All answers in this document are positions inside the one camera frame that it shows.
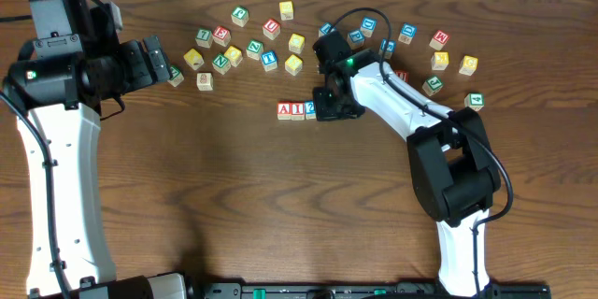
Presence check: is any blue 2 block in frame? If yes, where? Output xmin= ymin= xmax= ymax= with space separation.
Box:
xmin=304 ymin=101 xmax=317 ymax=120

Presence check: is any red I block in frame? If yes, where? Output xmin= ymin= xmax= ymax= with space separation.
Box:
xmin=291 ymin=102 xmax=306 ymax=121

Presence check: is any red A block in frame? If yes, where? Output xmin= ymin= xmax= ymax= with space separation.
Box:
xmin=277 ymin=102 xmax=292 ymax=120

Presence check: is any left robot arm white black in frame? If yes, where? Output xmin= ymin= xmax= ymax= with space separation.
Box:
xmin=1 ymin=35 xmax=188 ymax=298

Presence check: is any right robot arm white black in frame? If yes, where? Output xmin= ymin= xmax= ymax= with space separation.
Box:
xmin=314 ymin=50 xmax=500 ymax=297

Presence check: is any green V block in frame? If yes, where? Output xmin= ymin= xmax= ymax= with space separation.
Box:
xmin=168 ymin=65 xmax=184 ymax=87

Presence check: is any yellow block lower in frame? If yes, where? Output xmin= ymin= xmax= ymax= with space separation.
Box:
xmin=285 ymin=54 xmax=303 ymax=76

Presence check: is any yellow block left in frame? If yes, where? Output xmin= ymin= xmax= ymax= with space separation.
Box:
xmin=183 ymin=49 xmax=205 ymax=70

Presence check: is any blue P block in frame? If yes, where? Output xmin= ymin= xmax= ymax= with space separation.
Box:
xmin=347 ymin=29 xmax=365 ymax=50

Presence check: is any plain wooden picture block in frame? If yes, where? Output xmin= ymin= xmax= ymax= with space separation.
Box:
xmin=196 ymin=73 xmax=214 ymax=92

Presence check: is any yellow block middle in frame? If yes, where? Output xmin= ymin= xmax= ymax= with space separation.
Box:
xmin=288 ymin=33 xmax=306 ymax=54

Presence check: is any blue L block upper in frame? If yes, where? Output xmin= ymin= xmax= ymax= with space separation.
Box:
xmin=319 ymin=22 xmax=334 ymax=37

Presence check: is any red U block lower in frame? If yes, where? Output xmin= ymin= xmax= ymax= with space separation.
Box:
xmin=395 ymin=70 xmax=408 ymax=82

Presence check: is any red u block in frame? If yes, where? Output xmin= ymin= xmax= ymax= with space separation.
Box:
xmin=263 ymin=18 xmax=281 ymax=40
xmin=395 ymin=70 xmax=408 ymax=82

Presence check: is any blue T block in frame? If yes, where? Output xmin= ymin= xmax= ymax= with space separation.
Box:
xmin=261 ymin=50 xmax=278 ymax=72

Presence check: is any blue 5 block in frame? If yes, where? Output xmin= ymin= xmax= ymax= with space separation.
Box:
xmin=378 ymin=39 xmax=396 ymax=59

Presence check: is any green N block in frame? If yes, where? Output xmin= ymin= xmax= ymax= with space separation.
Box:
xmin=212 ymin=53 xmax=231 ymax=75

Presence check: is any blue D block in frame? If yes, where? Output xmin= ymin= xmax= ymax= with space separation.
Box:
xmin=360 ymin=17 xmax=377 ymax=37

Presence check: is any red E block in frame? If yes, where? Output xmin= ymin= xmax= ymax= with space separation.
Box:
xmin=212 ymin=26 xmax=232 ymax=47

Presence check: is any green Z block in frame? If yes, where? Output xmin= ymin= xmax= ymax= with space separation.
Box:
xmin=246 ymin=39 xmax=263 ymax=61

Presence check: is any red U block upper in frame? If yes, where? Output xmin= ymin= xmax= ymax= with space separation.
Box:
xmin=263 ymin=18 xmax=281 ymax=40

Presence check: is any yellow block beside N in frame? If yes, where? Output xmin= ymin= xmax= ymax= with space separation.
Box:
xmin=224 ymin=45 xmax=243 ymax=67

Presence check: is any green J block right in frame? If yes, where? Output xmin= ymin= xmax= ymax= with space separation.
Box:
xmin=422 ymin=76 xmax=444 ymax=96

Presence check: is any green j block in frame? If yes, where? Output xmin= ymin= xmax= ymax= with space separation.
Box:
xmin=231 ymin=6 xmax=249 ymax=27
xmin=422 ymin=76 xmax=444 ymax=96

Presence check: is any yellow block top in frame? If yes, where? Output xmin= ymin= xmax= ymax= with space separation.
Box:
xmin=279 ymin=1 xmax=294 ymax=21

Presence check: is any red M block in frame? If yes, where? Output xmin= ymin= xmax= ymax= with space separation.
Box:
xmin=429 ymin=30 xmax=449 ymax=50

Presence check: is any yellow G block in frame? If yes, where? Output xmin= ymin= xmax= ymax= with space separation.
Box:
xmin=459 ymin=55 xmax=478 ymax=76

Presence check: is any green 4 block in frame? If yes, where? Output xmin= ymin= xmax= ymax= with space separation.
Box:
xmin=464 ymin=93 xmax=485 ymax=111

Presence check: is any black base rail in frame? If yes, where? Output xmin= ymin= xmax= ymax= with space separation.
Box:
xmin=193 ymin=282 xmax=552 ymax=299

